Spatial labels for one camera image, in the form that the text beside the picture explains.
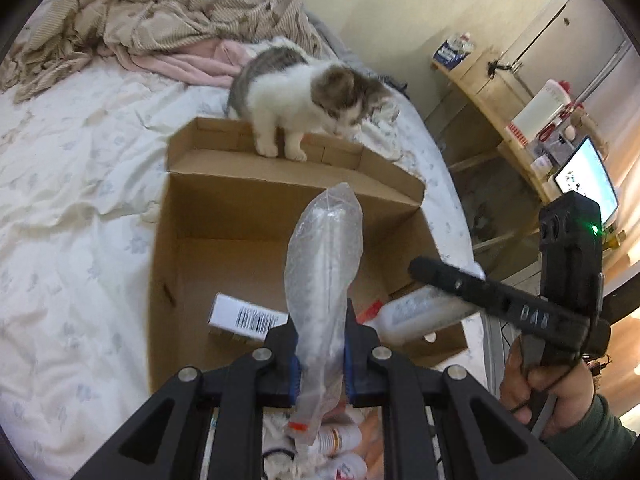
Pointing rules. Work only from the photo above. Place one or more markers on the beige patterned blanket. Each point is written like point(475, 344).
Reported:
point(63, 38)

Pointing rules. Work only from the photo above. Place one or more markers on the white pill bottle red label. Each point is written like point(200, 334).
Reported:
point(332, 439)

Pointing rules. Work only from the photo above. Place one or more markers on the computer monitor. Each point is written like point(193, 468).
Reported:
point(585, 173)

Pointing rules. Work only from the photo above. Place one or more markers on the brown cardboard box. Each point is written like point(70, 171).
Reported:
point(226, 218)

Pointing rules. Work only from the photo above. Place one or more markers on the wooden desk shelf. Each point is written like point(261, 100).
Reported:
point(501, 191)

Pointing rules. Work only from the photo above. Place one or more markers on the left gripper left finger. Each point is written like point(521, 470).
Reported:
point(196, 416)

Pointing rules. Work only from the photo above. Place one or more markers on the white barcode carton box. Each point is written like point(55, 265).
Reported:
point(243, 319)

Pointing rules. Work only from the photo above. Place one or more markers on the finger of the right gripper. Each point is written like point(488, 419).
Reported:
point(497, 299)

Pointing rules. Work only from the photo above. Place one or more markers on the white jug red lid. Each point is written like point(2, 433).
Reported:
point(548, 104)

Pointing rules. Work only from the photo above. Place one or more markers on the clear plastic bubble bag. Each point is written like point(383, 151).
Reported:
point(322, 261)

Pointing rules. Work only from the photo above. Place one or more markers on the blue white tissue pack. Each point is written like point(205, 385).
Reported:
point(454, 50)

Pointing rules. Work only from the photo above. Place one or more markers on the grey and white kitten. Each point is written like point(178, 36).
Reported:
point(284, 94)

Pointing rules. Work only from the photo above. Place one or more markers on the dark green sleeve forearm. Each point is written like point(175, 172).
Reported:
point(599, 446)

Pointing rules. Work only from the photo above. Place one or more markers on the pink cloth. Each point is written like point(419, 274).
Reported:
point(210, 63)

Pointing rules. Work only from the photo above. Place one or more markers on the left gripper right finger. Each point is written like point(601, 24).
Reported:
point(438, 425)

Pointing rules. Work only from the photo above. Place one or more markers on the white floral bed sheet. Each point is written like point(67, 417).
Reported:
point(82, 172)

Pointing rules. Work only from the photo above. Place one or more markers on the white plastic bottle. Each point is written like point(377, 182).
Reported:
point(413, 316)

